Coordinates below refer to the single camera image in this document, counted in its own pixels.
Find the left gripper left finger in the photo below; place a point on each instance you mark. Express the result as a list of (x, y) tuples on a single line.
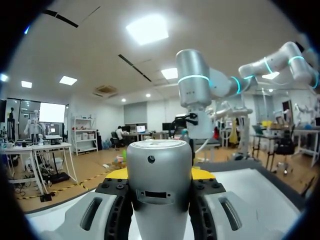
[(100, 215)]

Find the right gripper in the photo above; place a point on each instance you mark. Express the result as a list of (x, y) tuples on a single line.
[(201, 125)]

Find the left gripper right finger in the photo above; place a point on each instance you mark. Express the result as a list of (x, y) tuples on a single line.
[(212, 212)]

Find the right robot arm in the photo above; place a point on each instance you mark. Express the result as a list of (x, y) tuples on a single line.
[(192, 75)]

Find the person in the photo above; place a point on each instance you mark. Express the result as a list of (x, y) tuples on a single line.
[(120, 133)]

